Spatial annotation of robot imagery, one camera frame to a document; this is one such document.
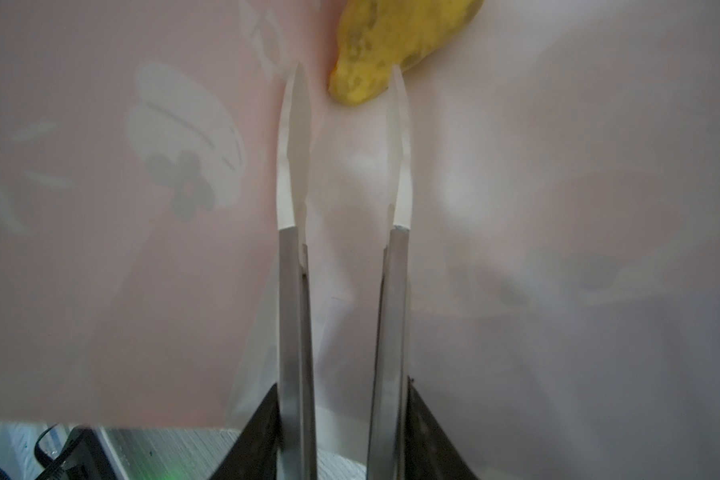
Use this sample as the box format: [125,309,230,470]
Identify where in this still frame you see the red white paper bag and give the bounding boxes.
[0,1,720,479]

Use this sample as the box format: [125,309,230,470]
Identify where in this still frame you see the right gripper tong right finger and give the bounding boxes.
[366,66,413,479]

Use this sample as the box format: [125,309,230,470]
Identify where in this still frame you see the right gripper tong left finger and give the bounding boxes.
[276,63,318,479]

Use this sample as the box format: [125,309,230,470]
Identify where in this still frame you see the yellow fake croissant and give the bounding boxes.
[327,0,483,106]

